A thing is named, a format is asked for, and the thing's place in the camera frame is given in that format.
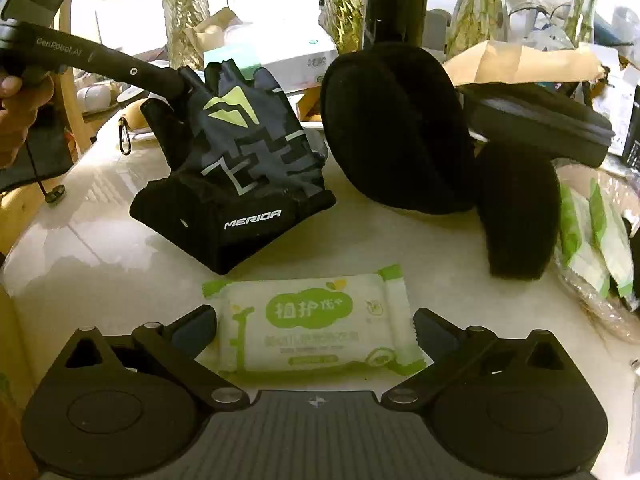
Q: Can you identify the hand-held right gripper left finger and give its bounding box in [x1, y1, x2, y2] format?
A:
[47, 305, 251, 412]

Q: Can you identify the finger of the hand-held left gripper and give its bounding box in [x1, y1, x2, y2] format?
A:
[97, 45, 204, 106]

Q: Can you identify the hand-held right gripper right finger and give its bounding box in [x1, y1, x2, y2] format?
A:
[380, 307, 582, 411]

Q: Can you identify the green white wet wipes packet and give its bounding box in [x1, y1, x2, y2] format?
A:
[201, 263, 432, 377]

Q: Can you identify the black patterned cycling glove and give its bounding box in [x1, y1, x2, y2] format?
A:
[129, 59, 337, 276]

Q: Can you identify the black foam sponge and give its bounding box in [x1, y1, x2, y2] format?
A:
[474, 141, 562, 281]

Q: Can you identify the person's left hand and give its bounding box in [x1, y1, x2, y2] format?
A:
[0, 74, 57, 170]

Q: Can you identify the wooden toy with carabiner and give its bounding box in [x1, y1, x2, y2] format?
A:
[116, 102, 151, 157]

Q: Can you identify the white blue bottle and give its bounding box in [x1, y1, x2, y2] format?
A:
[74, 84, 115, 112]

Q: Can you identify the bamboo plant in glass vase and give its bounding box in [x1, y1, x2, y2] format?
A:
[564, 0, 616, 47]
[151, 0, 212, 69]
[444, 0, 507, 57]
[321, 0, 369, 54]

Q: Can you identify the black cloth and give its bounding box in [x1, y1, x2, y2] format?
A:
[0, 120, 77, 192]

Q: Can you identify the large white package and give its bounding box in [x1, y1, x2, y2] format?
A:
[220, 16, 339, 94]

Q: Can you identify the clear glass bowl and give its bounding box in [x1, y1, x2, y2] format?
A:
[549, 164, 640, 333]

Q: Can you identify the small green wipes packet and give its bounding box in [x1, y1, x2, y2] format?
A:
[589, 179, 637, 302]
[559, 182, 612, 297]

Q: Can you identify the black zippered case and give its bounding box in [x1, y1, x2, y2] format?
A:
[459, 82, 617, 169]

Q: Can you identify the black thermos bottle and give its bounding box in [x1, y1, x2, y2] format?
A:
[361, 0, 432, 54]

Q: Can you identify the brown paper envelope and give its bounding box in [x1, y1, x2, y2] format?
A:
[441, 39, 607, 87]

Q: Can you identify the black cable with plug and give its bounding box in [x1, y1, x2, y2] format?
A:
[26, 132, 69, 207]

